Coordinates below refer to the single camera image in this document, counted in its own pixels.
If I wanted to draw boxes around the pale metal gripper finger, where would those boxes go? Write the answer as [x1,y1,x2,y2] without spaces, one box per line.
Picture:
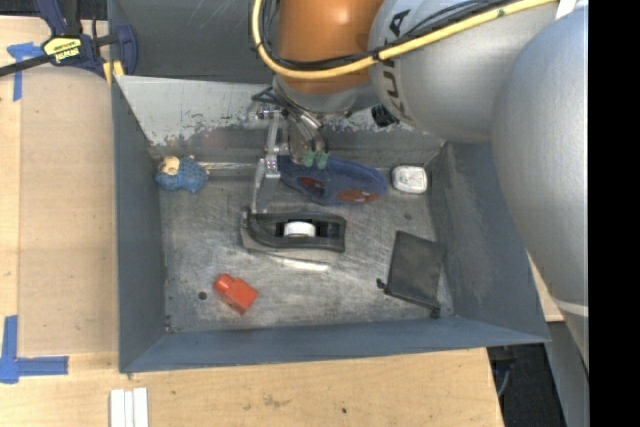
[248,157,268,217]
[259,158,282,205]

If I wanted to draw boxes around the black tape dispenser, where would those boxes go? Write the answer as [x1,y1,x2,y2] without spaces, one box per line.
[240,206,348,254]

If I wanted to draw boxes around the grey metal bin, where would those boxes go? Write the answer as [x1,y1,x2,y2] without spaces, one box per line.
[105,0,552,374]

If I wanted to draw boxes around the blue sunglasses with red lenses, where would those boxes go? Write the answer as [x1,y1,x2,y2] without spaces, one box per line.
[277,154,390,207]

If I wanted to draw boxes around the blue knitted toy animal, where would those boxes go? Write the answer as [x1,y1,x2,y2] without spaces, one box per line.
[154,155,210,195]

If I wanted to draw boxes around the white thin stick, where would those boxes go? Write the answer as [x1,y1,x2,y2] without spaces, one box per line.
[278,256,332,273]

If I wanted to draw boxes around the red plastic block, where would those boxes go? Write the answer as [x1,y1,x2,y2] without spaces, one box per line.
[213,272,260,316]

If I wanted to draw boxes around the white rounded square box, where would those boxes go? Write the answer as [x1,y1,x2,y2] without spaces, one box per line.
[390,165,429,195]

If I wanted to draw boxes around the dark grey flat pouch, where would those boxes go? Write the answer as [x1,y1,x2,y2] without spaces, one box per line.
[375,230,446,320]

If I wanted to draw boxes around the pale wood board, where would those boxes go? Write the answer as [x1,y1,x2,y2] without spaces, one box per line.
[17,64,121,359]

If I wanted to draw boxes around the black cylinder on white bracket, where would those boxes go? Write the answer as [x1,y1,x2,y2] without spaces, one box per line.
[371,103,402,128]

